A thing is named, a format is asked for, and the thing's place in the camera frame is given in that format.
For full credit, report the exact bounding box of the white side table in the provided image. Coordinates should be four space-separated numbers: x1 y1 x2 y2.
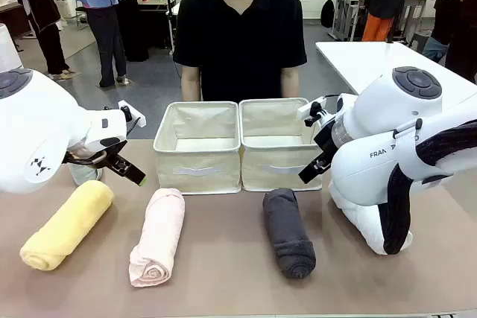
315 40 477 110

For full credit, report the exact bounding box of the brown table mat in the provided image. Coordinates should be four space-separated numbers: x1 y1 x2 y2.
0 138 477 316

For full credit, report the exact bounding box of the white air purifier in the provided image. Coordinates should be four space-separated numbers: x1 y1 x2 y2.
0 22 22 74

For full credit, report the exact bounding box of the person's right forearm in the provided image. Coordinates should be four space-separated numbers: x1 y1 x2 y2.
180 64 203 102

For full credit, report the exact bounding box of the bystander in blue shirt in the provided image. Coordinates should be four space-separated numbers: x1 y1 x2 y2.
60 0 128 89

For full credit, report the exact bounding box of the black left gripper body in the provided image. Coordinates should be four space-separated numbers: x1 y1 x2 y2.
95 141 126 171

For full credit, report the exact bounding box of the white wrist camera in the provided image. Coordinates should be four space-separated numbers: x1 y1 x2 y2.
297 97 329 127
118 100 148 130

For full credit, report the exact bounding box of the black backpack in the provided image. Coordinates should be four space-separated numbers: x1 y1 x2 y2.
320 0 336 29

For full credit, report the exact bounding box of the bystander in black vest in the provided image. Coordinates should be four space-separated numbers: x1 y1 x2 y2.
10 0 77 80

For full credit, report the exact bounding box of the metal frame background table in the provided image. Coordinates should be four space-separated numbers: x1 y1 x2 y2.
329 0 369 42

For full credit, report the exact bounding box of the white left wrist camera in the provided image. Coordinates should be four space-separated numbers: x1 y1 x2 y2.
118 100 148 130

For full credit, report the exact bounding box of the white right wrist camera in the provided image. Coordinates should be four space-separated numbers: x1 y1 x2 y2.
297 97 329 127

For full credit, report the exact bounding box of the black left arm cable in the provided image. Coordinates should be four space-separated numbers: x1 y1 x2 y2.
61 149 113 167

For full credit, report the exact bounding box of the pink towel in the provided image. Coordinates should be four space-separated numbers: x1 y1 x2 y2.
128 188 186 288

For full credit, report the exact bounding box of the dark grey towel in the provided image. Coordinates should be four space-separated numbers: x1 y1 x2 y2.
262 188 318 280

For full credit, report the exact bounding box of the beige fabric storage bin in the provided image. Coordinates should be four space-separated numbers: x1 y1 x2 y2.
238 97 329 193
152 101 242 196

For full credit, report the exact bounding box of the yellow towel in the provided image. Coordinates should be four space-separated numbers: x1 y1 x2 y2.
19 179 115 271

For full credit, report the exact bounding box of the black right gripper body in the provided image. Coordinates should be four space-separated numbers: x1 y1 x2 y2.
313 124 339 165

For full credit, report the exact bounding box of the person in black shirt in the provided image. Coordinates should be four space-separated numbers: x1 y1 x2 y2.
173 0 308 102

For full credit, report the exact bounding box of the bystander in olive jacket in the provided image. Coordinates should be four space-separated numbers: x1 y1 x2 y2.
111 0 151 63

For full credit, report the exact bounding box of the person's left forearm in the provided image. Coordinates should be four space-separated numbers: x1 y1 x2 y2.
280 66 301 98

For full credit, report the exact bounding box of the bystander in grey top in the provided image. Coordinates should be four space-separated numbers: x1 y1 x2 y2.
423 0 477 85

